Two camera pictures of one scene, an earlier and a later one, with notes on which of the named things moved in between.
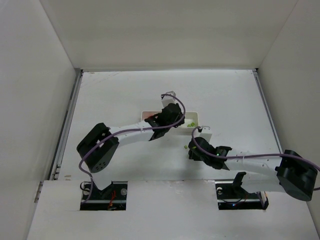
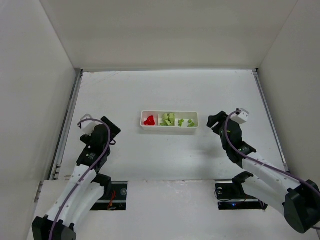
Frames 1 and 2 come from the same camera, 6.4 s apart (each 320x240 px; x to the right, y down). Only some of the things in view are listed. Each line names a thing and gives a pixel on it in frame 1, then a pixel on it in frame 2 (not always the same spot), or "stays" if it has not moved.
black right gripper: [197, 149] -> [217, 121]
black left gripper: [173, 113] -> [111, 125]
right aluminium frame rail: [258, 78] stays
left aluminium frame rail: [55, 172] stays
